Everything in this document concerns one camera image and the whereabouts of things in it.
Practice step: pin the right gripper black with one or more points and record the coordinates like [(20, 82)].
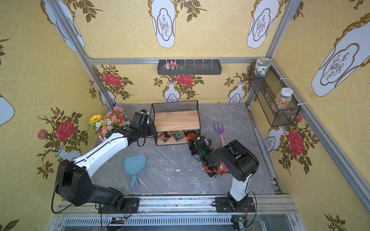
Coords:
[(195, 144)]

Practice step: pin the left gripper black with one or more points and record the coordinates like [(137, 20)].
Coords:
[(147, 127)]

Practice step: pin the shelf dark red bag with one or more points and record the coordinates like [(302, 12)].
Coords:
[(164, 137)]

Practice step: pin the black wire two-tier shelf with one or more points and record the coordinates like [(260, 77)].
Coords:
[(175, 116)]

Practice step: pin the pink earl grey tea bag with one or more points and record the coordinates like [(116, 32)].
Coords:
[(221, 169)]

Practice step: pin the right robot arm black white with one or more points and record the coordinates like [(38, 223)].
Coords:
[(232, 158)]

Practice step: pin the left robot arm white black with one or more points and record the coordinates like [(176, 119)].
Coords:
[(73, 181)]

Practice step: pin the light blue leaf-shaped tray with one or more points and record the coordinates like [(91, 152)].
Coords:
[(133, 166)]

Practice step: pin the flower bouquet white fence planter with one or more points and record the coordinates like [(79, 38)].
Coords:
[(105, 125)]

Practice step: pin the pink artificial flowers in tray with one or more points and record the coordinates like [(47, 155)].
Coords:
[(173, 65)]

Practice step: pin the clear jar white lid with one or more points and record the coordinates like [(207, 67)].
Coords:
[(282, 99)]

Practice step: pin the white patterned lidded jar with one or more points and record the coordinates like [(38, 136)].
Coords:
[(262, 66)]

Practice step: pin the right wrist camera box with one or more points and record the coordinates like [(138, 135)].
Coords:
[(203, 142)]

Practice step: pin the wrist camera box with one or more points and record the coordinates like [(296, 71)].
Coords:
[(203, 142), (140, 119)]

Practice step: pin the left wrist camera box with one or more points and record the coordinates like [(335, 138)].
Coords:
[(140, 119)]

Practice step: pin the purple garden fork pink handle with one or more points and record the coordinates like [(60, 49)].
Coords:
[(219, 128)]

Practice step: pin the grey wall-mounted tray shelf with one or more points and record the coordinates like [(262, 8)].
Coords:
[(193, 66)]

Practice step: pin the black wire wall basket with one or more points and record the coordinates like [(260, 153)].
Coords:
[(265, 91)]

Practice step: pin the small circuit board with wires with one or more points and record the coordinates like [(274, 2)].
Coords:
[(118, 220)]

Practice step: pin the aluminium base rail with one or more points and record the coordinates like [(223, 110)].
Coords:
[(180, 210)]

